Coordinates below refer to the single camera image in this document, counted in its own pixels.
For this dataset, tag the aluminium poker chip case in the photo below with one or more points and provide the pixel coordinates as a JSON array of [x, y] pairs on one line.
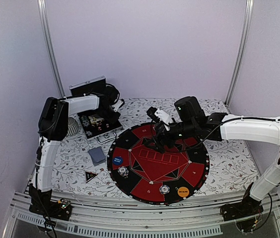
[[85, 101]]

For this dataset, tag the round red black poker mat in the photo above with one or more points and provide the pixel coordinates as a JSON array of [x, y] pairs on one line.
[[149, 170]]

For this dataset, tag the red dice set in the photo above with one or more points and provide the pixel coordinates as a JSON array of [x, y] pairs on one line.
[[101, 125]]

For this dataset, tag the orange big blind button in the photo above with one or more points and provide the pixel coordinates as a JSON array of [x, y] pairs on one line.
[[183, 192]]

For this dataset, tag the right aluminium frame post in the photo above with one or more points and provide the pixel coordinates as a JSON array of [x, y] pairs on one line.
[[241, 50]]

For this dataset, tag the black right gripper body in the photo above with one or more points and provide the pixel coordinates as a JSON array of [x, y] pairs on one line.
[[188, 129]]

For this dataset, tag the striped grey cup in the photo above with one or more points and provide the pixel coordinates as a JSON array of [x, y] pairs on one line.
[[73, 126]]

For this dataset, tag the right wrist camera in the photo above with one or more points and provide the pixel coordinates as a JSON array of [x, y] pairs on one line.
[[160, 116]]

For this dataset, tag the aluminium frame post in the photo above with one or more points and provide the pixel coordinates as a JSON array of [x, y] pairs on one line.
[[49, 45], [241, 50]]

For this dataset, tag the left poker chip row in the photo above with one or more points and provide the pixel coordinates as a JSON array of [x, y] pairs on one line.
[[85, 122]]

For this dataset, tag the blue small blind button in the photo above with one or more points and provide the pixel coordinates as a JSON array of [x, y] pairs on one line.
[[118, 160]]

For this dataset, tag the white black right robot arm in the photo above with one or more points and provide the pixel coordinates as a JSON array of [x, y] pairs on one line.
[[246, 162]]

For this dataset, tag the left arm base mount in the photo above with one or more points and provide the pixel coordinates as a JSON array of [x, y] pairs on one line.
[[42, 204]]

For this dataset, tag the left aluminium frame post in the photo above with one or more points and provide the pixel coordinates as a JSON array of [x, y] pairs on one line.
[[49, 45]]

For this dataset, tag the poker chip stack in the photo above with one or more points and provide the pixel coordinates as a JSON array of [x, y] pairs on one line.
[[123, 171], [164, 189]]

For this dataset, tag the aluminium front rail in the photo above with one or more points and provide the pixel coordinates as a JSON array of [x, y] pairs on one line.
[[110, 217]]

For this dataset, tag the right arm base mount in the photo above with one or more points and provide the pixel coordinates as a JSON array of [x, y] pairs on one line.
[[247, 207]]

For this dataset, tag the loose poker chip in case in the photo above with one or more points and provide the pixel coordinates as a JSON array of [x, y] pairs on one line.
[[89, 134]]

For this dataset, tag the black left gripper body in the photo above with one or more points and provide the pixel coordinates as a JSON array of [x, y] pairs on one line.
[[108, 112]]

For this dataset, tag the black triangular card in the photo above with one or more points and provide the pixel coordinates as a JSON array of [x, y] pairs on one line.
[[89, 176]]

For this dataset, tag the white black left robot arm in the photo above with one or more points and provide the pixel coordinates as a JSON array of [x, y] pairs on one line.
[[53, 128]]

